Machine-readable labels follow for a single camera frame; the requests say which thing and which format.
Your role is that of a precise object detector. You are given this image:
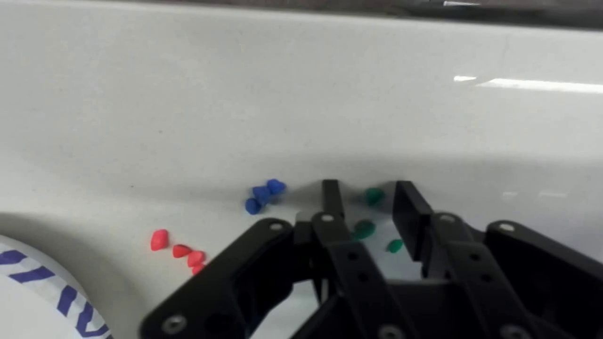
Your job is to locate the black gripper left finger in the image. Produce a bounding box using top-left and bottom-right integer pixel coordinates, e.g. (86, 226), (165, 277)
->
(137, 179), (403, 339)

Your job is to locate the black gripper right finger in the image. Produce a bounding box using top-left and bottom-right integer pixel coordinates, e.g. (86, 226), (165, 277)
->
(393, 181), (603, 339)

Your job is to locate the small white printed cup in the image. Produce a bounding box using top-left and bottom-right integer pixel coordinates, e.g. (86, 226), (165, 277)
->
(0, 233), (114, 339)

